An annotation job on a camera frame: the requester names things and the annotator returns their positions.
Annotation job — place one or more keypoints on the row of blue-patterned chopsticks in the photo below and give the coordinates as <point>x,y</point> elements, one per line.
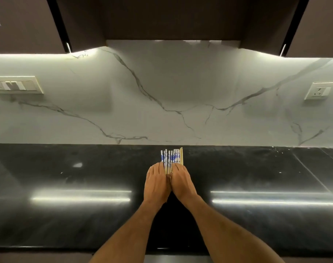
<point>172,157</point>

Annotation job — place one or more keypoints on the person's left forearm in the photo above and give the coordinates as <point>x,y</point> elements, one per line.
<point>130,235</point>

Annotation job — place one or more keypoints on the brown wall cabinet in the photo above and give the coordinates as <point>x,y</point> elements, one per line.
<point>21,27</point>
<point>317,24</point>

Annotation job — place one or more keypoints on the wide cream wall switch panel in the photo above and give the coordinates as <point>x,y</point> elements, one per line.
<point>17,85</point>

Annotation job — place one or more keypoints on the person's right forearm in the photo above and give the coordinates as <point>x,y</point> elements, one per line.
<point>224,235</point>

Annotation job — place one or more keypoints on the dark brown chimney hood cabinet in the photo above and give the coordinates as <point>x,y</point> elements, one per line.
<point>172,16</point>

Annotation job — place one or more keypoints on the person's right hand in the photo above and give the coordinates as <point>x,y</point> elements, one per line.
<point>182,186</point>

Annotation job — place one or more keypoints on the person's left fingers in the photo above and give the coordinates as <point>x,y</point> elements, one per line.
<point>156,169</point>

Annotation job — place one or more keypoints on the person's right fingers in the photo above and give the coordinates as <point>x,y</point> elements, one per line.
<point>178,170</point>

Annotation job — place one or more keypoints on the small cream wall socket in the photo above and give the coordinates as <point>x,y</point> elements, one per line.
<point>320,91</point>

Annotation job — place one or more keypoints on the person's left hand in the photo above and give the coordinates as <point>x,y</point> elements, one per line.
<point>155,188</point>

